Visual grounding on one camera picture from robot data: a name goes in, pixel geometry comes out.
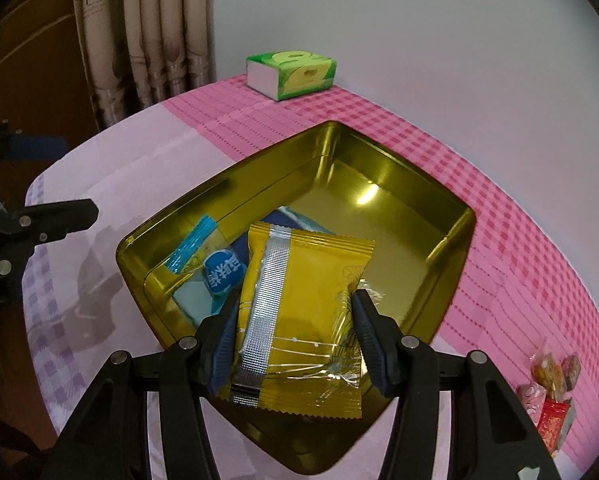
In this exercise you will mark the grey sesame snack packet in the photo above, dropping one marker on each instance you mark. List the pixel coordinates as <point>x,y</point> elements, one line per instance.
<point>569,419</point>

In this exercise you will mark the small brown candy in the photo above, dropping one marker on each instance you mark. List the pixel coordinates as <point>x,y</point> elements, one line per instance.
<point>571,368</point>

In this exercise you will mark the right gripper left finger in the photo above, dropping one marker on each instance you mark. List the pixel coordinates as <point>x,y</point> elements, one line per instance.
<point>107,435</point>

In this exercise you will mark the clear bag fried snacks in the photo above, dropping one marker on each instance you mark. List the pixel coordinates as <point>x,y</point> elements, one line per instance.
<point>547,371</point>

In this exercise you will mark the green tissue box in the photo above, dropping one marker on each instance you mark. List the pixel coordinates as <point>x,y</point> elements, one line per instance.
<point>285,75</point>

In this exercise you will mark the pink checkered tablecloth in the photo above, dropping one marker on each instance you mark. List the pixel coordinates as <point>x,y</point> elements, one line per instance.
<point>515,290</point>

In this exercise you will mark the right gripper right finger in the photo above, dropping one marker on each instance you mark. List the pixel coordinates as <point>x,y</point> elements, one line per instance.
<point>491,435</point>

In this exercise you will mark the gold and maroon toffee tin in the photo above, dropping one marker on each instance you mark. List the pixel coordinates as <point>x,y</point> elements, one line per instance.
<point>312,220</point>

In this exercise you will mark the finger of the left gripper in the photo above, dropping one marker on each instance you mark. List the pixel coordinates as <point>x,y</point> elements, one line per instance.
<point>16,146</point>
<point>45,223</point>

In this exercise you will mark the red snack packet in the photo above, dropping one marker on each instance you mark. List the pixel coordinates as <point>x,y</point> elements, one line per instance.
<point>551,422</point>

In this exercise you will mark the yellow snack packet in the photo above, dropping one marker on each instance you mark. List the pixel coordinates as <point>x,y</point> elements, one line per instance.
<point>296,349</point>

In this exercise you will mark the pink patterned snack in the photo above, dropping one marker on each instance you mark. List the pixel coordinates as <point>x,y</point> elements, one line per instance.
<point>532,396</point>

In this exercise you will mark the navy and teal snack pack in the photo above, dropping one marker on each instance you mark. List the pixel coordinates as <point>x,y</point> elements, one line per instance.
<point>244,269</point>

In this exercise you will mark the beige patterned curtain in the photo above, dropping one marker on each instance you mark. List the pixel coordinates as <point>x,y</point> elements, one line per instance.
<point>137,53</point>

